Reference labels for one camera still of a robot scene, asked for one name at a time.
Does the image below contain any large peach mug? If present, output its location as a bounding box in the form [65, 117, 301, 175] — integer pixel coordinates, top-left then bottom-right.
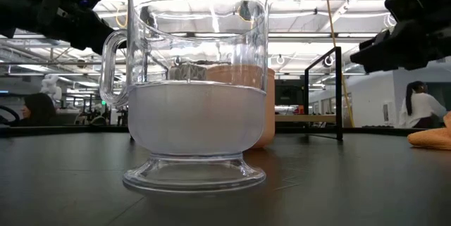
[206, 64, 276, 149]

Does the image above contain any white robot figure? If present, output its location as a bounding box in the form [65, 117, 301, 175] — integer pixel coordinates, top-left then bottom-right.
[40, 73, 63, 101]

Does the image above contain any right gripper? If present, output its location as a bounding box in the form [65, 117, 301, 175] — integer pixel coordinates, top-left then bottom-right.
[350, 6, 451, 74]

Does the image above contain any seated person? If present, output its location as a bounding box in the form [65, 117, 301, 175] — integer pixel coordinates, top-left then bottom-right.
[13, 92, 64, 127]

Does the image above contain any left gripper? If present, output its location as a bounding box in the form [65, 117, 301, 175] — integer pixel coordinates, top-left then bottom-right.
[35, 0, 119, 55]

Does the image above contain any wooden cutting board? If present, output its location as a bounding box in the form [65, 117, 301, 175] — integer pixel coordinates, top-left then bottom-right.
[274, 114, 338, 124]

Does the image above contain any yellow cable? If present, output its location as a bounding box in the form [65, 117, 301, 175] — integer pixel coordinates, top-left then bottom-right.
[321, 0, 356, 129]

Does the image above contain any standing person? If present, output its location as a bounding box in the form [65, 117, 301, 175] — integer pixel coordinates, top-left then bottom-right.
[397, 80, 449, 129]

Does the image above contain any black computer tower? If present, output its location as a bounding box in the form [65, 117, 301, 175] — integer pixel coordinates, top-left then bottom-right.
[274, 79, 306, 107]

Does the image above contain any orange cloth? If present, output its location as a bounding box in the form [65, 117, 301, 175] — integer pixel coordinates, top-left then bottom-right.
[407, 111, 451, 151]

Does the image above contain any black metal shelf frame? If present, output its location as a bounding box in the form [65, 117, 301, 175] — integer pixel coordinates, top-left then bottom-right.
[304, 46, 344, 142]

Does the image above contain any grey patterned white mug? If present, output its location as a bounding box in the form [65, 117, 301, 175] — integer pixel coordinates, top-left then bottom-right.
[168, 63, 208, 81]

